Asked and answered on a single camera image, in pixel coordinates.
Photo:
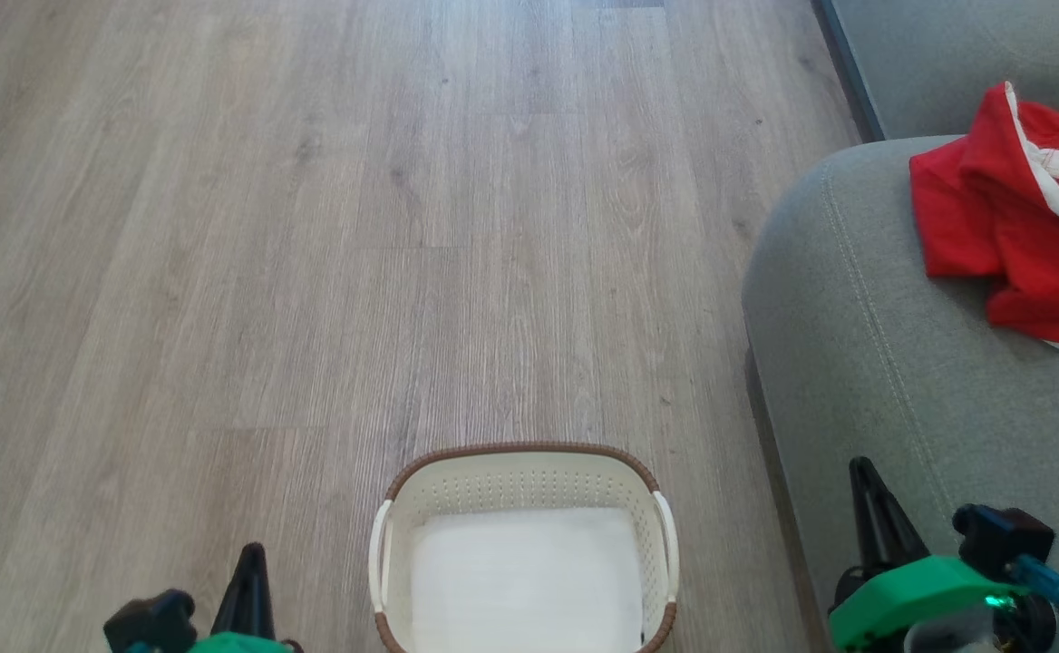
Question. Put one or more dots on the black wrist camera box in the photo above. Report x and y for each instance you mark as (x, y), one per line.
(153, 621)
(1005, 540)

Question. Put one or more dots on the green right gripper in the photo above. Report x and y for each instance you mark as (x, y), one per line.
(919, 594)

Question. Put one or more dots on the cream basket with brown rim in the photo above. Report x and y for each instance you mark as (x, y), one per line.
(638, 490)

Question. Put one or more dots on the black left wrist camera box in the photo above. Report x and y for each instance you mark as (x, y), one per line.
(153, 621)

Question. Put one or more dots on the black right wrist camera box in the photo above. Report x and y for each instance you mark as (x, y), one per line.
(1005, 540)

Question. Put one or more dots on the red and white clothing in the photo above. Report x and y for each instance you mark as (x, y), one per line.
(1028, 236)

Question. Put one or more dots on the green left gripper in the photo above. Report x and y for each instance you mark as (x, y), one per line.
(239, 645)

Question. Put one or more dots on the grey fabric sofa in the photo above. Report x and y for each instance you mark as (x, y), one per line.
(874, 363)

